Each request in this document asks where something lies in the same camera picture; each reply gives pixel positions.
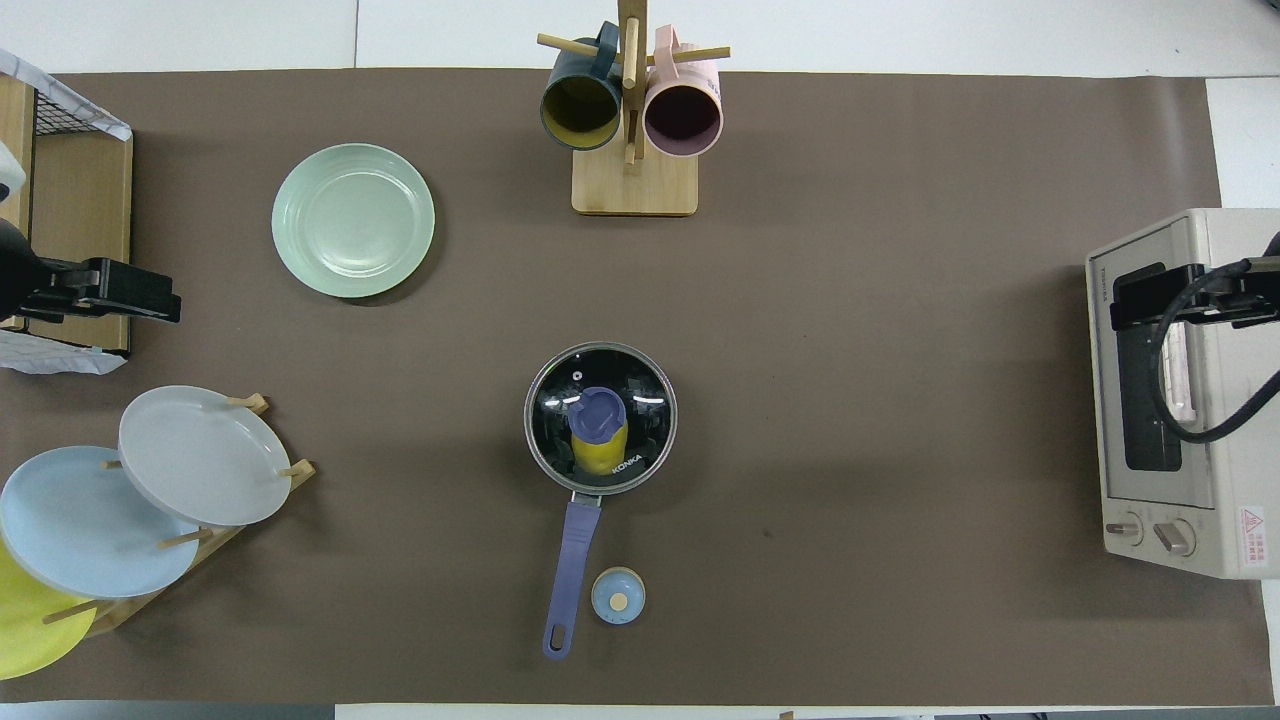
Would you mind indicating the white grid pattern cloth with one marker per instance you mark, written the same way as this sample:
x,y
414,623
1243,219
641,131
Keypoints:
x,y
60,92

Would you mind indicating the pink ribbed mug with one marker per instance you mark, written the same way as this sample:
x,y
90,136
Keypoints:
x,y
683,115

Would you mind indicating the brown paper table mat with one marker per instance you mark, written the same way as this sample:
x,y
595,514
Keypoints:
x,y
850,300

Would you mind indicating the grey plate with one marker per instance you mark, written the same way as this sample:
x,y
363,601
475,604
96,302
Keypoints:
x,y
200,455

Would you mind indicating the yellow lemon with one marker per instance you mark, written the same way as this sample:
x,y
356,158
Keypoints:
x,y
600,455

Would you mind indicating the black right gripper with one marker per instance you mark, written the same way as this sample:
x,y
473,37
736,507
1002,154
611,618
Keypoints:
x,y
1262,300

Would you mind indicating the glass lid purple knob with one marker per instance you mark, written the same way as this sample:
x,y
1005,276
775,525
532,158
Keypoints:
x,y
600,412

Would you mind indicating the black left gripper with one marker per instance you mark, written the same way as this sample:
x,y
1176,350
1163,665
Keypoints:
x,y
25,280

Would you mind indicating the wooden plate rack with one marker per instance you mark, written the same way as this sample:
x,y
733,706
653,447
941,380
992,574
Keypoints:
x,y
120,612

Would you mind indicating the beige toaster oven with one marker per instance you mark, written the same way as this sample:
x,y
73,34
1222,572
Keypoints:
x,y
1220,480

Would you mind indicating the yellow plate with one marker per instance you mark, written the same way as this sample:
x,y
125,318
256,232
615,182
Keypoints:
x,y
25,630

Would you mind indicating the pale green plate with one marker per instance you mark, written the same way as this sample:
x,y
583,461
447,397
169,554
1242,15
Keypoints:
x,y
353,220

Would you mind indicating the wooden mug tree stand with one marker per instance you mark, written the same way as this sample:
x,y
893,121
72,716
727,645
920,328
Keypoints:
x,y
635,185

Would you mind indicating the dark blue mug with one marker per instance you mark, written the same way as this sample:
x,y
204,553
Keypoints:
x,y
580,110

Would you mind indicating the light blue plate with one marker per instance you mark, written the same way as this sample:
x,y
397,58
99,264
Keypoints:
x,y
70,530

